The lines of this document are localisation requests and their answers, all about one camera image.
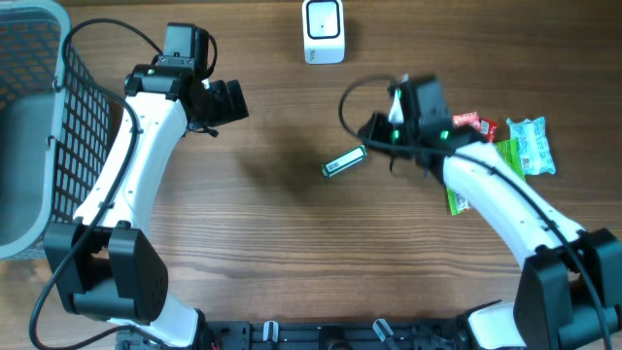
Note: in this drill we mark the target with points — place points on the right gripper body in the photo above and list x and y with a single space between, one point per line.
389 137

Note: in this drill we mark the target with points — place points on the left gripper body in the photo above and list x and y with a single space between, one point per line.
220 108

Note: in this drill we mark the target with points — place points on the dark green gum pack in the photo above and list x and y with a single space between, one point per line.
345 161

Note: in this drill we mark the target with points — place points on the red small box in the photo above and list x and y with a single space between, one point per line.
467 119

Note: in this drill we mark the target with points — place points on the red long stick packet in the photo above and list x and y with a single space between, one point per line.
488 129

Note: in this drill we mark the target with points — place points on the green snack bag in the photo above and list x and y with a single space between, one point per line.
508 150

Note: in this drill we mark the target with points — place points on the teal white snack packet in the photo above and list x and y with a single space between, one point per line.
534 152

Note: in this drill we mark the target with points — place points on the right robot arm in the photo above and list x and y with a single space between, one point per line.
569 293

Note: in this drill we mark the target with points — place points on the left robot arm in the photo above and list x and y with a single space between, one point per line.
103 264

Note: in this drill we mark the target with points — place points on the white barcode scanner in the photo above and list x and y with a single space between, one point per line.
323 30

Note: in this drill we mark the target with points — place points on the grey plastic shopping basket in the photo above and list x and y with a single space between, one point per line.
55 131

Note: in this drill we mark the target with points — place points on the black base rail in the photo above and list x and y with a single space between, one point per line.
420 334

